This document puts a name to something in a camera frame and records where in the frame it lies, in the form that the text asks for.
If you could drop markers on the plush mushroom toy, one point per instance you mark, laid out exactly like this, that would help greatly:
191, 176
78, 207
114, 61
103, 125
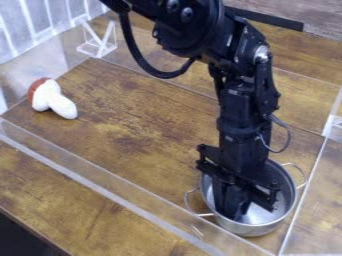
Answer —
44, 96

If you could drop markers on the black strip on table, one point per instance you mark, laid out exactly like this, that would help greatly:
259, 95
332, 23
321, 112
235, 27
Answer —
268, 19

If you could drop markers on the small steel pot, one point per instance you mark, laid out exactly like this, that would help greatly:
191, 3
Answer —
258, 222

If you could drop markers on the clear acrylic barrier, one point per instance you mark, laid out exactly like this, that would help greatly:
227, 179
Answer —
106, 186

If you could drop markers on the clear acrylic triangle bracket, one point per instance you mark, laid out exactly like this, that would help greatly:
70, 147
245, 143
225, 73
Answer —
97, 46

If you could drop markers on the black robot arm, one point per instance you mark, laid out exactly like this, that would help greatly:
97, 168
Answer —
201, 31

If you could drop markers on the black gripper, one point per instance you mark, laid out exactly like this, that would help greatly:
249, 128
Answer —
237, 188

